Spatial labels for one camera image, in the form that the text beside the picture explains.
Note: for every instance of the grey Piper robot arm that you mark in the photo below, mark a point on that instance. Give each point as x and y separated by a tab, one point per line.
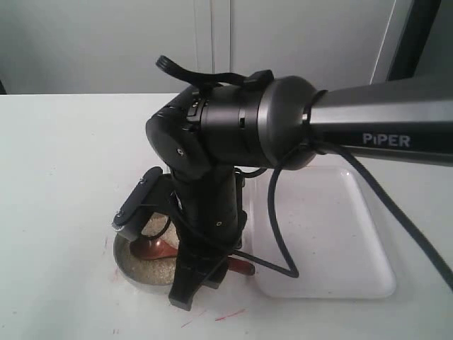
215	125

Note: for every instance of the brown wooden spoon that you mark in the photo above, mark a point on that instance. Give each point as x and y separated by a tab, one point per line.
150	250

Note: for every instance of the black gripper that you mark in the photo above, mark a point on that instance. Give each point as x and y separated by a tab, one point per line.
208	216

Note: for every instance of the dark door frame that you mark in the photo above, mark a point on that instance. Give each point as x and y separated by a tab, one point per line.
412	41

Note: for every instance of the white plastic tray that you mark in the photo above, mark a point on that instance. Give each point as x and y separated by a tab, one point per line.
329	232

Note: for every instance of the steel bowl of rice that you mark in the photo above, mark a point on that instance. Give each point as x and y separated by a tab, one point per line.
155	277

